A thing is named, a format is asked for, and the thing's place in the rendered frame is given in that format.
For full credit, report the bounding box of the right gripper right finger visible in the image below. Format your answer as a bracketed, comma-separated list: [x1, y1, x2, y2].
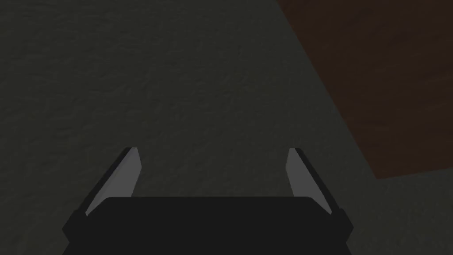
[285, 147, 345, 215]

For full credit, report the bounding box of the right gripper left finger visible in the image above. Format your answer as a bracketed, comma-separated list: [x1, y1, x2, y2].
[72, 147, 142, 217]

